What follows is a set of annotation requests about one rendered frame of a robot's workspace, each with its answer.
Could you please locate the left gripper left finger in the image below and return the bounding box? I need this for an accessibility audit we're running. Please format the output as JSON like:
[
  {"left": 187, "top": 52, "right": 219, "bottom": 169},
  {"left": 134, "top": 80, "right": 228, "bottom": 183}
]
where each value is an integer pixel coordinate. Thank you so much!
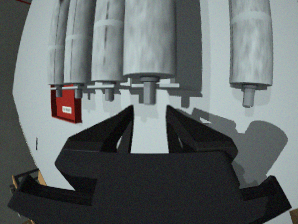
[{"left": 62, "top": 105, "right": 134, "bottom": 153}]

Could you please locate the red scrap tray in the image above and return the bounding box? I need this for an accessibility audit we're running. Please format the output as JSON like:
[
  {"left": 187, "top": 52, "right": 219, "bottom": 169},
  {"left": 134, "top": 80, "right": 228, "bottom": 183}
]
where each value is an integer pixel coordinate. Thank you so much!
[{"left": 51, "top": 90, "right": 82, "bottom": 124}]

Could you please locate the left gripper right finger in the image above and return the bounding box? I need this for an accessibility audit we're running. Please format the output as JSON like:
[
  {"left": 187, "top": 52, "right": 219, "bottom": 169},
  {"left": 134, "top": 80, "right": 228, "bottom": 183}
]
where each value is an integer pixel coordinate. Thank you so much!
[{"left": 166, "top": 105, "right": 238, "bottom": 163}]

